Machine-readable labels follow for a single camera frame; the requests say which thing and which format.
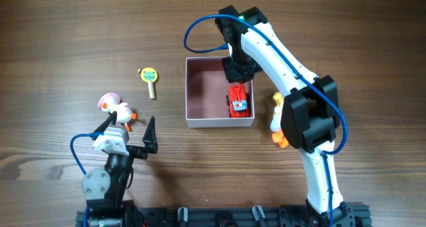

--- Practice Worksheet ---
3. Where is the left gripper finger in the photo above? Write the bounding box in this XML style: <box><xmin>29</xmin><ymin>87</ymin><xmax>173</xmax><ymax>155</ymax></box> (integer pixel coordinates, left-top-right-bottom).
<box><xmin>93</xmin><ymin>111</ymin><xmax>117</xmax><ymax>140</ymax></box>
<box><xmin>142</xmin><ymin>116</ymin><xmax>158</xmax><ymax>154</ymax></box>

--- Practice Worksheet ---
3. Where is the red toy fire truck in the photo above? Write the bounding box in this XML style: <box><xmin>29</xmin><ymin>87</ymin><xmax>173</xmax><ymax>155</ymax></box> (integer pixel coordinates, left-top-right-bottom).
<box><xmin>226</xmin><ymin>84</ymin><xmax>250</xmax><ymax>118</ymax></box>

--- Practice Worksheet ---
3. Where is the pink cardboard box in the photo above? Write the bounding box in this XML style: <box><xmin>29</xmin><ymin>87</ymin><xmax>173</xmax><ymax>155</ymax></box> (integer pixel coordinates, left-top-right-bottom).
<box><xmin>186</xmin><ymin>57</ymin><xmax>255</xmax><ymax>128</ymax></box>

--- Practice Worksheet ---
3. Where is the white yellow plush duck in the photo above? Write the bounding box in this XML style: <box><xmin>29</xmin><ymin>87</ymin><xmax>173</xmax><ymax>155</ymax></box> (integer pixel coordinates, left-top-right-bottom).
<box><xmin>270</xmin><ymin>92</ymin><xmax>289</xmax><ymax>148</ymax></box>

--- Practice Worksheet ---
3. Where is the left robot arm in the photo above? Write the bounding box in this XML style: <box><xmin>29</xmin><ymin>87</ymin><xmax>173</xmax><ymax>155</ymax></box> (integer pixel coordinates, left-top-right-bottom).
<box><xmin>75</xmin><ymin>112</ymin><xmax>158</xmax><ymax>226</ymax></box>

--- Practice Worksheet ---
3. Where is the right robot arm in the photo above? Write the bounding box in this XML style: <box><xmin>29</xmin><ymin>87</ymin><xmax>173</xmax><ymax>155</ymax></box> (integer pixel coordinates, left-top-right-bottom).
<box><xmin>215</xmin><ymin>5</ymin><xmax>347</xmax><ymax>216</ymax></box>

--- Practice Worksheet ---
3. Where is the pink white duck figurine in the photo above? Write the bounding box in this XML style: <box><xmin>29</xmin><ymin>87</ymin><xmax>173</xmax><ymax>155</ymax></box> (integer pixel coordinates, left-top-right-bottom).
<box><xmin>97</xmin><ymin>93</ymin><xmax>137</xmax><ymax>132</ymax></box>

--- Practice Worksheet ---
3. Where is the yellow wooden rattle toy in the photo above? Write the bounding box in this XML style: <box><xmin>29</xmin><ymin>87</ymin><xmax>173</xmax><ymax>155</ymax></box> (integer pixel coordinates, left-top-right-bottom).
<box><xmin>137</xmin><ymin>67</ymin><xmax>158</xmax><ymax>100</ymax></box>

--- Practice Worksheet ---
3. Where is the left blue cable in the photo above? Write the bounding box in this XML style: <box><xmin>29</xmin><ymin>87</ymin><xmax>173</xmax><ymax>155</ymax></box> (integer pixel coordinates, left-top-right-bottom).
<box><xmin>69</xmin><ymin>132</ymin><xmax>105</xmax><ymax>227</ymax></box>

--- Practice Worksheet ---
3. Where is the blue cable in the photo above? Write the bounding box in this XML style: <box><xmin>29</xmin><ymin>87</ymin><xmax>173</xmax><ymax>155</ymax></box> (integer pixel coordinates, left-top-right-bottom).
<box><xmin>183</xmin><ymin>14</ymin><xmax>349</xmax><ymax>227</ymax></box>
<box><xmin>69</xmin><ymin>132</ymin><xmax>105</xmax><ymax>227</ymax></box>

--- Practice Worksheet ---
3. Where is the right blue cable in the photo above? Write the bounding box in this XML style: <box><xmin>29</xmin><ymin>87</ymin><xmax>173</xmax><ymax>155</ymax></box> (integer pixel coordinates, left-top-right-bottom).
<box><xmin>183</xmin><ymin>14</ymin><xmax>349</xmax><ymax>227</ymax></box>

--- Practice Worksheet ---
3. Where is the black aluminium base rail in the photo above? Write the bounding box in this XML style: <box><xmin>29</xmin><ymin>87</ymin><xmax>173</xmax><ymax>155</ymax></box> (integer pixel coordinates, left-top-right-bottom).
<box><xmin>75</xmin><ymin>204</ymin><xmax>371</xmax><ymax>227</ymax></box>

